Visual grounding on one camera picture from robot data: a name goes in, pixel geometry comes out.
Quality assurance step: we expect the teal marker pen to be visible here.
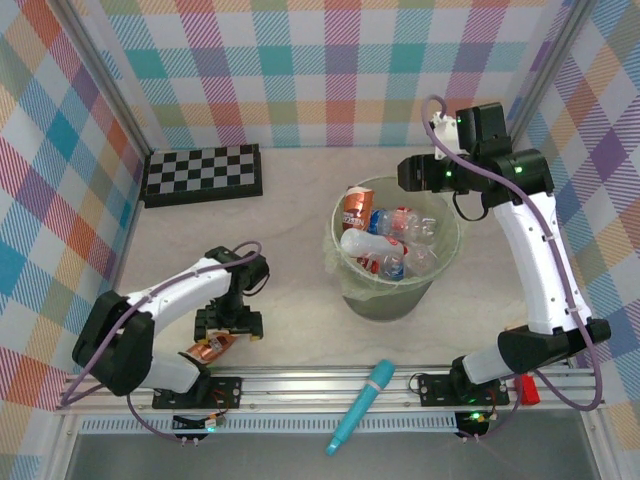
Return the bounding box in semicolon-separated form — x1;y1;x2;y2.
326;358;397;456

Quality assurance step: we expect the aluminium rail frame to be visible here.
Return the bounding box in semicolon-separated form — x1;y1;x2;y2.
59;362;609;414

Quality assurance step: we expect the black and silver chessboard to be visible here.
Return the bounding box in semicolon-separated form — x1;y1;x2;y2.
142;143;265;210

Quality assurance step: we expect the aluminium frame post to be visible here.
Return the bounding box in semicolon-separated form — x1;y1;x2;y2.
499;0;596;151
49;0;154;157

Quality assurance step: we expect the cola bottle blue cap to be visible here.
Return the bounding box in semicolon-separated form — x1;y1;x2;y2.
369;255;407;279

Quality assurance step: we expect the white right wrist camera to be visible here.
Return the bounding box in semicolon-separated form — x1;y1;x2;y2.
430;111;460;162

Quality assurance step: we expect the grey mesh waste bin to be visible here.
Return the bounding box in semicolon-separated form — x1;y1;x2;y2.
324;174;462;322

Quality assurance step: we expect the copper coffee bottle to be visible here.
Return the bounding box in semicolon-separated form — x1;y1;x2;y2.
184;333;237;366
341;185;377;232

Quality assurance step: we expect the thin black cable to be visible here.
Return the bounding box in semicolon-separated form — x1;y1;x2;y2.
452;192;489;223

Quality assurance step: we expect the slotted cable duct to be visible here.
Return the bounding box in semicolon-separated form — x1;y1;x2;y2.
79;417;459;435

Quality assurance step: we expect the clear bottle blue red label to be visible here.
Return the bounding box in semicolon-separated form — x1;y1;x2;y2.
368;207;442;241

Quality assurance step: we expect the red block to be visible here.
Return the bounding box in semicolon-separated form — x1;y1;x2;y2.
514;374;542;405

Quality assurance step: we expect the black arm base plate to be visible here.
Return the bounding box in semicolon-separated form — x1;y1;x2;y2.
152;375;244;410
417;372;511;407

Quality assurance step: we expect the small circuit board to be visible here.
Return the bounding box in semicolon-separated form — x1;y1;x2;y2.
172;410;227;435
453;409;494;437

